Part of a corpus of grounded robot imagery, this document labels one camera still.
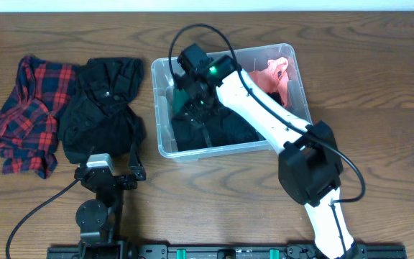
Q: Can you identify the dark green garment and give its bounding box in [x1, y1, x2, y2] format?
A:
[172, 88, 190, 115]

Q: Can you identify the clear plastic storage bin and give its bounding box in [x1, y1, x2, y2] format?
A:
[151, 43, 312, 163]

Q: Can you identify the black garment with band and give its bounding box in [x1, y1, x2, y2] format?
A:
[171, 106, 228, 151]

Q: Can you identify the dark navy garment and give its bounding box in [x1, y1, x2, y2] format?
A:
[219, 107, 265, 145]

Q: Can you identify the pink garment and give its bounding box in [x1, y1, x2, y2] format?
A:
[249, 57, 290, 108]

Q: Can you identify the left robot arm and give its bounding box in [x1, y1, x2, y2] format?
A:
[74, 142, 146, 259]

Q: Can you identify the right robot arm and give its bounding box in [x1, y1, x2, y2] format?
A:
[174, 44, 358, 258]

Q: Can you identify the red plaid flannel shirt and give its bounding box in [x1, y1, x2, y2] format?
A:
[0, 55, 78, 179]

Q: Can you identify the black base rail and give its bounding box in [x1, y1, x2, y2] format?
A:
[47, 243, 408, 259]

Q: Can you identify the left black cable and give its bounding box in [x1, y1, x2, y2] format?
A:
[5, 178, 81, 259]

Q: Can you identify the black cable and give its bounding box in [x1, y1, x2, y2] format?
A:
[167, 24, 367, 259]
[5, 178, 81, 259]

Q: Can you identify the right black cable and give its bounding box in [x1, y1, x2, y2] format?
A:
[167, 24, 367, 259]

